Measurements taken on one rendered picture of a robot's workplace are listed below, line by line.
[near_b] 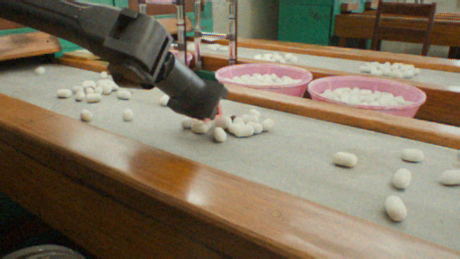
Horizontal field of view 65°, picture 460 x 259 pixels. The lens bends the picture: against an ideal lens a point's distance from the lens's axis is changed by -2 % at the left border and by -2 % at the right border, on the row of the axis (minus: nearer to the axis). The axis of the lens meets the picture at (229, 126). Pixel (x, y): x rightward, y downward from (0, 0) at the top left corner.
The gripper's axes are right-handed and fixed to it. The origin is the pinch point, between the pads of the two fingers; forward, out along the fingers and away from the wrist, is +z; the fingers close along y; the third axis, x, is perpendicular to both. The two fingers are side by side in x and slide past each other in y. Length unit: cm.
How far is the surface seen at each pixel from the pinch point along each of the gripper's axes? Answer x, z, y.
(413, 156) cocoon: -2.3, 2.9, -35.1
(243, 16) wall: -156, 206, 161
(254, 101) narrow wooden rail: -8.3, 11.4, 0.2
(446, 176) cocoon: 0.5, -1.4, -40.2
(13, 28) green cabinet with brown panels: -10, -3, 85
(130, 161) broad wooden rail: 14.8, -19.1, -2.4
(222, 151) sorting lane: 7.5, -6.4, -8.0
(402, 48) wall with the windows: -273, 429, 53
